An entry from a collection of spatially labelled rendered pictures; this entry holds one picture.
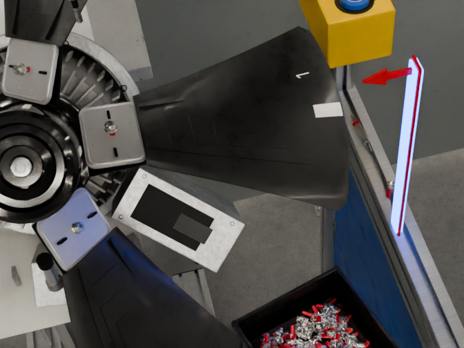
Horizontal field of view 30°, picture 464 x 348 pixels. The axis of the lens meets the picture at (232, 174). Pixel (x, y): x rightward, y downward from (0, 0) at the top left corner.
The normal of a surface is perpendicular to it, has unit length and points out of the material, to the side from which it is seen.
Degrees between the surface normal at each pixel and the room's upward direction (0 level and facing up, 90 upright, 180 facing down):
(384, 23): 90
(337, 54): 90
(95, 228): 53
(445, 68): 90
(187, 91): 3
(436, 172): 0
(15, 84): 48
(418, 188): 0
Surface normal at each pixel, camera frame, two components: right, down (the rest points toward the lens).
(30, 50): -0.66, -0.05
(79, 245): 0.73, -0.27
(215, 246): 0.12, 0.18
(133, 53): -0.08, -0.61
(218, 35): 0.22, 0.76
